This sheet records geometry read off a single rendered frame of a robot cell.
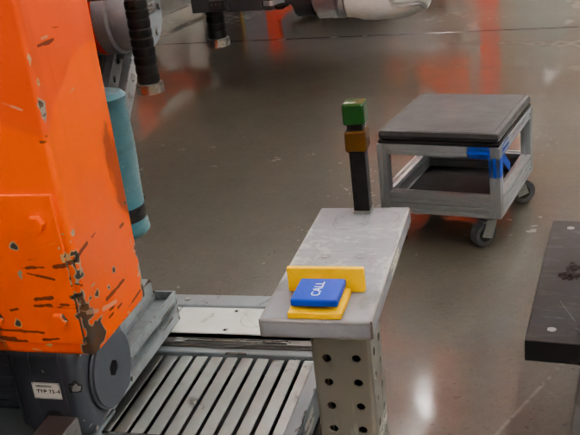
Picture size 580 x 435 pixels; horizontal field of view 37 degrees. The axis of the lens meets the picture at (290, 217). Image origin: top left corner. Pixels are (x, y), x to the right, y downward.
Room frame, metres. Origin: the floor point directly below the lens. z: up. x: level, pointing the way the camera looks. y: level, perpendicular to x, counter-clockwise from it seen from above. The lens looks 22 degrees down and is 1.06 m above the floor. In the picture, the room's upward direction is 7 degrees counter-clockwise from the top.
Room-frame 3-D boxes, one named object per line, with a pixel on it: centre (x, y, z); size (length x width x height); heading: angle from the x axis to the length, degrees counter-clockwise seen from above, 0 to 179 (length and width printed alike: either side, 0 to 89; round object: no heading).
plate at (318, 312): (1.16, -0.03, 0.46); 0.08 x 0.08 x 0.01; 73
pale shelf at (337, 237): (1.32, -0.08, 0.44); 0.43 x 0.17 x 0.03; 163
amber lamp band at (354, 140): (1.51, -0.14, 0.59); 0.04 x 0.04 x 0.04; 73
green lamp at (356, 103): (1.51, -0.14, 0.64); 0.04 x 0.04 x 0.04; 73
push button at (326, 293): (1.16, -0.03, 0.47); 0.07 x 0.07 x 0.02; 73
